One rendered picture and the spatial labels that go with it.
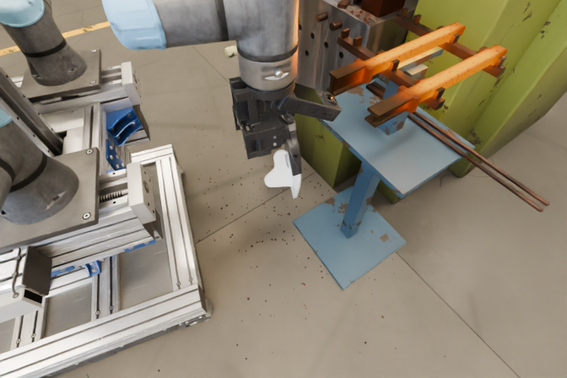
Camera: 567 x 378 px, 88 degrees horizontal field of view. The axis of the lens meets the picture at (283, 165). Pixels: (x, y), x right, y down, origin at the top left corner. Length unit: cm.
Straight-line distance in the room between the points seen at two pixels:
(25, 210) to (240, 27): 59
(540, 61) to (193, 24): 139
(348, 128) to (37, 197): 78
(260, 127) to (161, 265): 98
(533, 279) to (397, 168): 110
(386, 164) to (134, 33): 69
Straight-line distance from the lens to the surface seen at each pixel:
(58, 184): 77
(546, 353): 172
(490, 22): 109
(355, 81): 68
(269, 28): 34
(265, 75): 37
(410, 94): 63
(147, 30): 34
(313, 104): 44
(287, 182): 48
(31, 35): 111
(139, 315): 127
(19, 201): 77
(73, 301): 142
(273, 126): 43
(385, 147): 90
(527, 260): 186
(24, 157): 73
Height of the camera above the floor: 137
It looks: 51 degrees down
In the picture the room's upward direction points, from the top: straight up
